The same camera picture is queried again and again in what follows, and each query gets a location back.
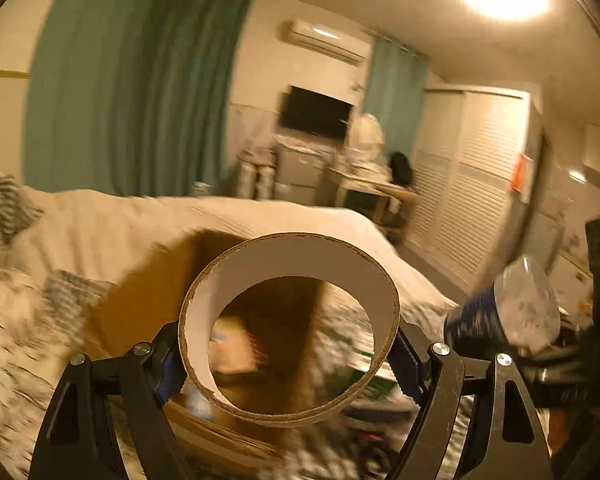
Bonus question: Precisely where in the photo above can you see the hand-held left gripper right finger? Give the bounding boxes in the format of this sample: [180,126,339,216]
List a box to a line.
[387,321,554,480]

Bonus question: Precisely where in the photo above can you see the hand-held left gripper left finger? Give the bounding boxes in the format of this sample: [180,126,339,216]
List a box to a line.
[29,321,191,480]

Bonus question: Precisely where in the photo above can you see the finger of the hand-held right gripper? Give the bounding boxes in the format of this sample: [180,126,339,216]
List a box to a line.
[522,327,588,411]

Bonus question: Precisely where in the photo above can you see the brown cardboard box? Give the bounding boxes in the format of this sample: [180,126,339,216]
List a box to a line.
[79,229,332,462]

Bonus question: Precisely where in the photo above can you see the blue container with clear lid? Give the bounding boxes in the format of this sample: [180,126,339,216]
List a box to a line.
[443,256,562,356]

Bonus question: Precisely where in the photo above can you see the cardboard tube ring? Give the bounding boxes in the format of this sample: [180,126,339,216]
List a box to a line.
[178,232,401,429]

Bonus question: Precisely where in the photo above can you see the green packet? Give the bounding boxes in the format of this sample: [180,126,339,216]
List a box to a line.
[347,372,400,403]

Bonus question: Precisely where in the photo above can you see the orange tag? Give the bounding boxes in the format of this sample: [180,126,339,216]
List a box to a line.
[511,154,534,194]

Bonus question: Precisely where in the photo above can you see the light wooden desk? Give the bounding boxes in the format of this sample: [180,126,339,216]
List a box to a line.
[336,164,419,227]

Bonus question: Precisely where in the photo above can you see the white louvred wardrobe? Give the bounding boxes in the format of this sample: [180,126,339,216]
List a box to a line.
[405,85,547,297]

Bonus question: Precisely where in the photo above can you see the black bag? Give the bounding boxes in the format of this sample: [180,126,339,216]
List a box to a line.
[388,152,416,189]

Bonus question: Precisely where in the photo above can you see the white canisters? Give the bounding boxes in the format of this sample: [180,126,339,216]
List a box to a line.
[237,161,277,201]

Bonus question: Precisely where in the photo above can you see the grey drawer cabinet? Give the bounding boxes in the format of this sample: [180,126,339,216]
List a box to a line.
[275,136,334,206]

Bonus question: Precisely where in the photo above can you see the white fan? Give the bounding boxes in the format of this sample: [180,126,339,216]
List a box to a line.
[347,112,387,167]

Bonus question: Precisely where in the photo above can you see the black television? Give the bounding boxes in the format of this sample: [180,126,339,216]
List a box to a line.
[278,86,356,140]

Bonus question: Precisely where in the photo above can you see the narrow teal curtain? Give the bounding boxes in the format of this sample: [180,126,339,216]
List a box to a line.
[362,35,431,163]

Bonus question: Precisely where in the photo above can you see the wide teal curtain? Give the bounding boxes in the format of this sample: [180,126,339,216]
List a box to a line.
[22,0,253,197]

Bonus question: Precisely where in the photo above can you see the white air conditioner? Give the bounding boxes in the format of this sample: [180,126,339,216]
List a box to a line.
[281,18,373,67]

